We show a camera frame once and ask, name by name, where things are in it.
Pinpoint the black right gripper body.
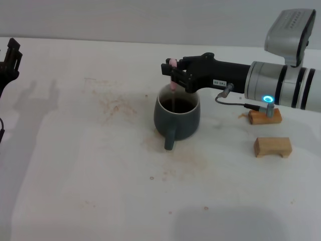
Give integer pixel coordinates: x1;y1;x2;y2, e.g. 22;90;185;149
184;52;251;94

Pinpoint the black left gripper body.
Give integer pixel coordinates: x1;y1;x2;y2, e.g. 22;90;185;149
0;59;20;97

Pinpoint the pink-handled metal spoon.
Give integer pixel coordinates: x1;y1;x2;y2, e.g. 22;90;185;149
169;58;178;113

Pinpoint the grey ceramic cup with coffee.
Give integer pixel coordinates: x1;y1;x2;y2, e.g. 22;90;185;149
153;83;201;152

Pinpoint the orange-stained wooden rest block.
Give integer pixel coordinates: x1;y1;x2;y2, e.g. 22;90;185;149
248;107;283;126

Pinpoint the pale notched wooden rest block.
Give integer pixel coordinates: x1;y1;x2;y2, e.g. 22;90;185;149
253;137;293;159

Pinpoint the left wrist cable with plug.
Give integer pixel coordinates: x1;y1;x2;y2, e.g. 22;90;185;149
0;116;6;145

